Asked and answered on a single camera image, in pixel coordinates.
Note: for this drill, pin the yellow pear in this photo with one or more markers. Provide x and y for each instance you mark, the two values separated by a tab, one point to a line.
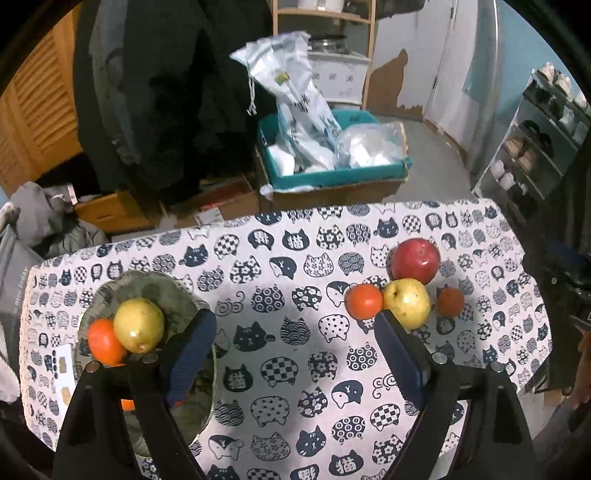
409	301

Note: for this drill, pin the teal storage box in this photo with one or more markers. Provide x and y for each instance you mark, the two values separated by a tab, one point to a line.
269	128

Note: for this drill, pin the white rice bag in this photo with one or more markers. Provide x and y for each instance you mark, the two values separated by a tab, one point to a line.
281	66

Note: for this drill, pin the green pear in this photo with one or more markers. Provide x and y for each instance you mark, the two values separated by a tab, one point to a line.
138	325

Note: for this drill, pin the cat pattern tablecloth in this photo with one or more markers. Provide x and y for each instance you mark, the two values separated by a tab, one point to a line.
302	389

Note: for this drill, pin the pile of grey clothes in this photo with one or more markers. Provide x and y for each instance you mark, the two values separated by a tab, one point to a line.
36	224

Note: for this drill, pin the small tangerine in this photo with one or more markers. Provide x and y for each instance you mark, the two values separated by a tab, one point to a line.
364	301
450	302

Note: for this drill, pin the small tangerine back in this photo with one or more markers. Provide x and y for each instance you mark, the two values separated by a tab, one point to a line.
364	301

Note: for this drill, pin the clear plastic bag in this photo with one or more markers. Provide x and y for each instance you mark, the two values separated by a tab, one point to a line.
372	145

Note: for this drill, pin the black hanging jacket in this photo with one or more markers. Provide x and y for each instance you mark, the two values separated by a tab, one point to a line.
161	104

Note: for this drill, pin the wooden louvered wardrobe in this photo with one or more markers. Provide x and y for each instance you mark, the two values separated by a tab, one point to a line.
39	123

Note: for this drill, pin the red apple front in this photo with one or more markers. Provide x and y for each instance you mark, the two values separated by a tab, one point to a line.
415	258

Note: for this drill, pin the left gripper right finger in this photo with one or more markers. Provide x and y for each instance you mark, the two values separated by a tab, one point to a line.
495	442

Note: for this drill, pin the large orange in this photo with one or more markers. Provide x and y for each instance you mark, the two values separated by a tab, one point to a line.
127	405
103	343

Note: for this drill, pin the steel steamer pot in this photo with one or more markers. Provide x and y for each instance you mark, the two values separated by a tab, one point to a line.
334	43

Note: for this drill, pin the wooden drawer box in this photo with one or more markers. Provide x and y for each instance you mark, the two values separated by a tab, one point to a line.
119	212

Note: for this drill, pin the white patterned storage box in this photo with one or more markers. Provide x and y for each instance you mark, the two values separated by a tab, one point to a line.
340	77

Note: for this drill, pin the wooden shelf rack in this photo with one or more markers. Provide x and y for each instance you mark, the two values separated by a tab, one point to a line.
357	20

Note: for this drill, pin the green glass bowl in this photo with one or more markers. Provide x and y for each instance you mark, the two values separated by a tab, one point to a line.
178	304

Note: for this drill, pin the large orange front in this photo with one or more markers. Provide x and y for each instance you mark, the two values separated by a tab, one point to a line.
127	405

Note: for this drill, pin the grey shoe rack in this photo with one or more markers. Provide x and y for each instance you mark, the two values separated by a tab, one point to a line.
546	131

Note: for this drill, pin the white card on table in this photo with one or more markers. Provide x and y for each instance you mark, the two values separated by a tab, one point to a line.
63	371

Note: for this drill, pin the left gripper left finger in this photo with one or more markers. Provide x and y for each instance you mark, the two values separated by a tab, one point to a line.
94	442

